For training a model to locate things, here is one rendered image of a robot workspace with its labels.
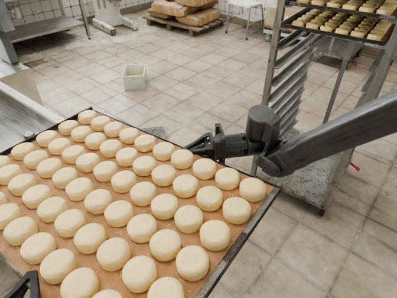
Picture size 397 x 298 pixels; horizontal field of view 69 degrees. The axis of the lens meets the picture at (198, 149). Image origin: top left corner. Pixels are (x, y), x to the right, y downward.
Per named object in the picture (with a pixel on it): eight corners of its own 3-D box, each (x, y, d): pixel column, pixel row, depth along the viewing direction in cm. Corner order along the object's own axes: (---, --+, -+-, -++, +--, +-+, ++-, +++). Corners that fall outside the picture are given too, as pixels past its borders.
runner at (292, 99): (266, 131, 159) (267, 126, 158) (262, 129, 161) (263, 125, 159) (306, 87, 200) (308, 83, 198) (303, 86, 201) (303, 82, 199)
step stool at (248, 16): (265, 33, 444) (270, 1, 415) (246, 40, 421) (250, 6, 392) (243, 27, 470) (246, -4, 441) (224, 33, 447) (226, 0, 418)
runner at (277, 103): (269, 117, 154) (270, 113, 152) (264, 116, 155) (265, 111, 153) (310, 75, 194) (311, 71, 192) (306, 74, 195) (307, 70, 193)
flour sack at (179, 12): (149, 11, 457) (147, -1, 446) (166, 6, 483) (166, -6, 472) (185, 19, 424) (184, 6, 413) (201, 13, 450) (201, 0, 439)
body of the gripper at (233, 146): (212, 122, 68) (242, 119, 69) (212, 155, 75) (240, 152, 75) (217, 138, 63) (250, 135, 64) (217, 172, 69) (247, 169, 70)
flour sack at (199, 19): (197, 28, 428) (197, 18, 418) (175, 23, 447) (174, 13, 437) (223, 18, 473) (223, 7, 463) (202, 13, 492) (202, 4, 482)
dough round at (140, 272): (155, 258, 46) (153, 250, 45) (159, 288, 42) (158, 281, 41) (123, 266, 45) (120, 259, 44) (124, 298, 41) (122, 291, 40)
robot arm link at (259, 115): (276, 180, 65) (295, 157, 69) (288, 146, 56) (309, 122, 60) (233, 152, 70) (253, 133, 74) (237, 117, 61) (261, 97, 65)
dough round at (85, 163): (73, 171, 64) (70, 164, 63) (85, 157, 68) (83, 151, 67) (93, 174, 63) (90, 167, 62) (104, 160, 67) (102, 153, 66)
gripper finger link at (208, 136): (178, 134, 69) (217, 130, 70) (181, 157, 74) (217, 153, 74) (181, 152, 64) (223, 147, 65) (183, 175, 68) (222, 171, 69)
